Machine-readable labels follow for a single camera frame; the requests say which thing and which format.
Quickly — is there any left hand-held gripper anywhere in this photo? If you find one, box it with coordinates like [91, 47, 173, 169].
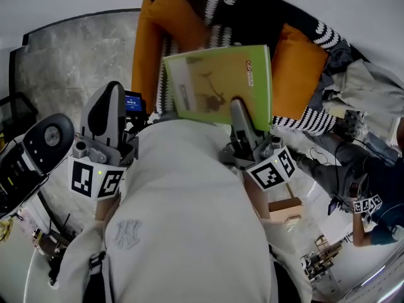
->
[68, 81, 140, 200]

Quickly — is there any black mounted phone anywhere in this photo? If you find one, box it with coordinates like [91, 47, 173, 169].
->
[124, 90, 148, 121]

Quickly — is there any person's white sweatshirt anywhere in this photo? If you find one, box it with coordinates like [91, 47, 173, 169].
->
[50, 118, 313, 303]

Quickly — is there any person's left forearm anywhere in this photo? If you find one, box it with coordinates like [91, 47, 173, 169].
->
[94, 191, 121, 222]

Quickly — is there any pile of grey clothes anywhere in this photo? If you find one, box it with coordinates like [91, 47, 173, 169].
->
[315, 39, 404, 132]

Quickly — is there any orange cushion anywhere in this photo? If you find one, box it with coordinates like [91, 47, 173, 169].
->
[270, 23, 329, 121]
[148, 0, 211, 52]

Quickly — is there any small wooden table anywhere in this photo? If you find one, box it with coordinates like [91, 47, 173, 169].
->
[268, 196, 304, 222]

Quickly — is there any orange sofa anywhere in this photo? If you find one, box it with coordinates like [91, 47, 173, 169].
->
[131, 0, 364, 137]

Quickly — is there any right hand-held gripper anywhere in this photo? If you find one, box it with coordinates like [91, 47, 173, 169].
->
[220, 97, 299, 193]

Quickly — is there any black white striped blanket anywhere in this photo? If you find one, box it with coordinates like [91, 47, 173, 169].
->
[151, 0, 351, 137]

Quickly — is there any person's grey backpack strap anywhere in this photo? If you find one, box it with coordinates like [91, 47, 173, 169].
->
[88, 250, 113, 303]

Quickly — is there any person's right forearm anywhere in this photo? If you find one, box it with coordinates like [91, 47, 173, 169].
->
[242, 169, 271, 220]

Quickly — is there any green book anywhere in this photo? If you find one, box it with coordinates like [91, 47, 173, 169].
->
[162, 44, 274, 132]

